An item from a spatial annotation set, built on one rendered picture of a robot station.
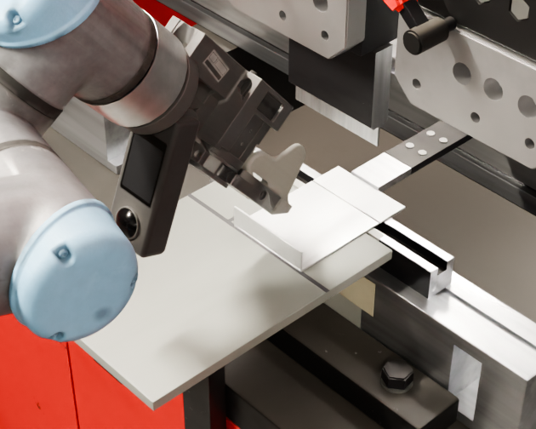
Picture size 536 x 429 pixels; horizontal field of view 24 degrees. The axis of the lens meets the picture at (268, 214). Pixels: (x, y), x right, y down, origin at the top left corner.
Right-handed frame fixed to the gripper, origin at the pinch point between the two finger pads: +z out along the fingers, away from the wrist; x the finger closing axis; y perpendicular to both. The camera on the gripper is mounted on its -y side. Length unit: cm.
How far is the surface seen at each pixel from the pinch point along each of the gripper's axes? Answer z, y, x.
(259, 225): 2.2, -1.8, 0.6
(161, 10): 64, 19, 86
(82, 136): 16.0, -4.8, 37.4
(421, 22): -15.0, 15.8, -13.2
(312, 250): 5.2, -1.0, -3.3
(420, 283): 10.4, 1.9, -11.0
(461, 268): 149, 15, 56
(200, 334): -3.4, -11.6, -4.5
